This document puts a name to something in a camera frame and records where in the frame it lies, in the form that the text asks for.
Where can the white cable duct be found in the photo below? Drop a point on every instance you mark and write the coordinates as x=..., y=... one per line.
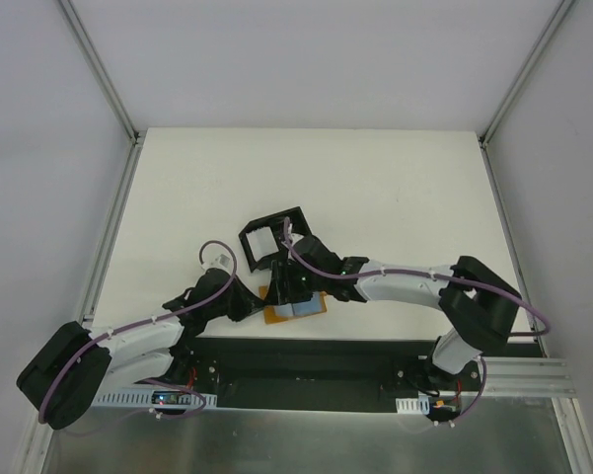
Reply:
x=148, y=396
x=419, y=405

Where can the aluminium front cross rail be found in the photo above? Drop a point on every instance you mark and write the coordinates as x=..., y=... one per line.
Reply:
x=521, y=371

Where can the white cable duct left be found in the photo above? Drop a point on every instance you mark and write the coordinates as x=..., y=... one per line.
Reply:
x=148, y=396

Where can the white cable duct right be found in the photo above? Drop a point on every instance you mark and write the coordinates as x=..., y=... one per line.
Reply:
x=419, y=405

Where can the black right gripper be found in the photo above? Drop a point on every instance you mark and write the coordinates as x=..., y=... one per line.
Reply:
x=281, y=284

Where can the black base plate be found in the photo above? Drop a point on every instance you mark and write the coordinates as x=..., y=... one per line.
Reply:
x=321, y=376

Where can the black plastic card box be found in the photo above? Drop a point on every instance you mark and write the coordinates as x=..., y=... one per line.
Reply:
x=297, y=223

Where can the yellow leather card holder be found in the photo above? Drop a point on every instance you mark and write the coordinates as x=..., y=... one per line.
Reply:
x=280, y=314

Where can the aluminium frame rail right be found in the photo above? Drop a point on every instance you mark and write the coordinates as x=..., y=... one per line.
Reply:
x=529, y=152

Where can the white cards in box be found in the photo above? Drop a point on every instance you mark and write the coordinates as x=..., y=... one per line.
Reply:
x=261, y=242

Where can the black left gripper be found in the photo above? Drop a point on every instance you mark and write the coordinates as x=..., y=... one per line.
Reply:
x=244, y=304

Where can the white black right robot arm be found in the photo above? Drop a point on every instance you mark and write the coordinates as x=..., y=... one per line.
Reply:
x=480, y=307

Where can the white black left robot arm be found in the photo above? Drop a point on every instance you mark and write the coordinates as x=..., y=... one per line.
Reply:
x=78, y=365

